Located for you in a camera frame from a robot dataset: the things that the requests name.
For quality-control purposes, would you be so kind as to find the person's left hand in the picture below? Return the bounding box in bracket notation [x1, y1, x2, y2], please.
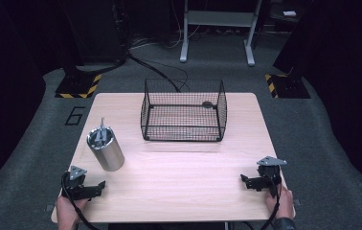
[55, 195, 90, 226]

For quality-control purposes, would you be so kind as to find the black floor cable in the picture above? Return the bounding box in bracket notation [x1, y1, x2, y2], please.
[125, 52, 190, 94]

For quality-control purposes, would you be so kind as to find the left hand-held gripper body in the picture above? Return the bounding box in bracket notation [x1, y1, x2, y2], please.
[61, 165, 91, 201]

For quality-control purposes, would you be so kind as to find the black wire mesh basket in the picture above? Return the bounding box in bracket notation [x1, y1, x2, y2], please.
[140, 78, 228, 143]

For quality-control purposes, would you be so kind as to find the person's right hand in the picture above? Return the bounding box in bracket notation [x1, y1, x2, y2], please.
[264, 185, 295, 221]

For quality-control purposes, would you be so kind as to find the grey metal utensil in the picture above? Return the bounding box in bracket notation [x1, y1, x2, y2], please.
[93, 117, 112, 149]

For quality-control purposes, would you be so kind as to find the black striped stand base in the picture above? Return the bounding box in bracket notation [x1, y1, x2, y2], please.
[263, 73, 311, 100]
[55, 65, 102, 100]

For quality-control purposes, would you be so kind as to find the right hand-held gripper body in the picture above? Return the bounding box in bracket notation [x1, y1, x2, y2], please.
[256, 155, 288, 197]

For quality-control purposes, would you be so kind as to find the white metal stand frame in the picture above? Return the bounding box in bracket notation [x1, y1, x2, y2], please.
[179, 0, 263, 67]

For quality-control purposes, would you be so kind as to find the light wooden table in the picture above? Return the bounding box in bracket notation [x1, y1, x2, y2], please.
[51, 92, 297, 224]

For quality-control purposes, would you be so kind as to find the steel cylinder cup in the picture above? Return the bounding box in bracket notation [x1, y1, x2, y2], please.
[86, 126, 125, 173]

